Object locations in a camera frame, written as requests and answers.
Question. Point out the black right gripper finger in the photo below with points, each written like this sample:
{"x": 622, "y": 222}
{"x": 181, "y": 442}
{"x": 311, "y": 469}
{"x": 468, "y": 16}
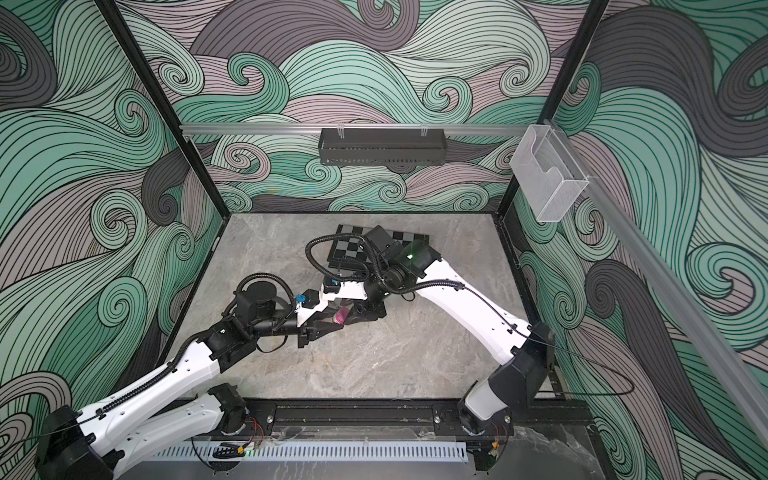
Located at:
{"x": 334, "y": 290}
{"x": 362, "y": 311}

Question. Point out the purple paint jar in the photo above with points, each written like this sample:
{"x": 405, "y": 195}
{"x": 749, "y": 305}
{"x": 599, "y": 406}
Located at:
{"x": 341, "y": 315}

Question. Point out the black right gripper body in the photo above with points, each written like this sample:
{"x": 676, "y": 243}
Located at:
{"x": 372, "y": 306}

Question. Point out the clear plastic wall bin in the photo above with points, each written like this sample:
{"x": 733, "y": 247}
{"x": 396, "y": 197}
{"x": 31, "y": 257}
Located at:
{"x": 546, "y": 167}

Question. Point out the white ventilated front strip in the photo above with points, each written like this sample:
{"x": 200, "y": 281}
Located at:
{"x": 321, "y": 451}

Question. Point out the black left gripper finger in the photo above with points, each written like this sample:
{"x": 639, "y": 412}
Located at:
{"x": 311, "y": 300}
{"x": 312, "y": 330}

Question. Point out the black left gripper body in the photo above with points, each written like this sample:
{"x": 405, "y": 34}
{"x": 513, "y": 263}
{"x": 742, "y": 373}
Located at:
{"x": 303, "y": 335}

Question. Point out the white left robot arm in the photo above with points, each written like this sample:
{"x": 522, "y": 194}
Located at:
{"x": 106, "y": 438}

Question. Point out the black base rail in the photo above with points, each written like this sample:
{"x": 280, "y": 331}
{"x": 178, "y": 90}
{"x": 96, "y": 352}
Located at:
{"x": 443, "y": 417}

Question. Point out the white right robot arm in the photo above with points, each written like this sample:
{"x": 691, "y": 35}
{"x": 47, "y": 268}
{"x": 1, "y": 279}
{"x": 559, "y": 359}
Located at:
{"x": 523, "y": 351}

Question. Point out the black wall shelf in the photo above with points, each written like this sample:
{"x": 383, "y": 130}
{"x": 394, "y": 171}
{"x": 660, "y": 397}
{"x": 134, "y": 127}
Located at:
{"x": 397, "y": 148}

